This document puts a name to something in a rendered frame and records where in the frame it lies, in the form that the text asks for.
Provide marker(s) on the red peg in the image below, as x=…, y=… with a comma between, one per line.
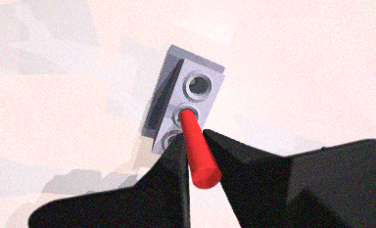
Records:
x=203, y=167

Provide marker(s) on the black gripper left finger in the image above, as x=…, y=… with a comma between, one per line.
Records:
x=160, y=199

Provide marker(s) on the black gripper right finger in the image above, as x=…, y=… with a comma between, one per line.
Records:
x=263, y=188

